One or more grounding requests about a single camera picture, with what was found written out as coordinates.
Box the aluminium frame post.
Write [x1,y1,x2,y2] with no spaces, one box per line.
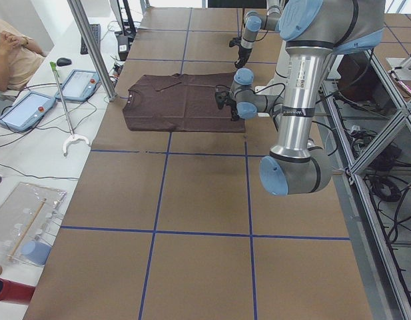
[67,0,117,101]

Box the near teach pendant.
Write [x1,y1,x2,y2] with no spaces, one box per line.
[0,91,56,132]

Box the teach pendant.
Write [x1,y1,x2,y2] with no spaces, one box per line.
[61,69,100,102]
[0,91,56,132]

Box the wrist black camera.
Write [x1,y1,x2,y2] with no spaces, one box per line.
[214,91,232,110]
[229,37,241,47]

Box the black keyboard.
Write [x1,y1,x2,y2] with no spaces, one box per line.
[80,23,102,55]

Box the black computer mouse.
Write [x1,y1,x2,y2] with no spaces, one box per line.
[56,57,72,67]

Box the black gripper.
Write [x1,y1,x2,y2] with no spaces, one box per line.
[230,103,240,121]
[234,46,252,69]

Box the black box with label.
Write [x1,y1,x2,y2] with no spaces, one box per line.
[116,33,133,61]

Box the dark brown t-shirt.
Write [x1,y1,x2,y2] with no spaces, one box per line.
[123,72,245,133]

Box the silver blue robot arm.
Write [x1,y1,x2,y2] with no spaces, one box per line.
[229,1,288,69]
[229,1,385,196]

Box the far teach pendant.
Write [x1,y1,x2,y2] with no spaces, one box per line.
[61,69,100,102]

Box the blue cup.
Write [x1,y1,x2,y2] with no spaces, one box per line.
[21,240,51,265]

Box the reacher grabber stick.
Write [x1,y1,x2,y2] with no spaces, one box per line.
[49,61,91,157]

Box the red cylinder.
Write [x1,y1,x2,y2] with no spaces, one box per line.
[0,278,36,305]

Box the aluminium frame rail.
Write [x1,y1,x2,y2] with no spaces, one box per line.
[318,49,411,320]

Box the wooden stick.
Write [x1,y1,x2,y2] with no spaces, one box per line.
[7,198,47,261]

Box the person in beige shirt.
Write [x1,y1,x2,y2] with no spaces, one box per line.
[0,19,46,91]

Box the clear acrylic box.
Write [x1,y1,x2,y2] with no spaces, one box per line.
[0,183,67,266]

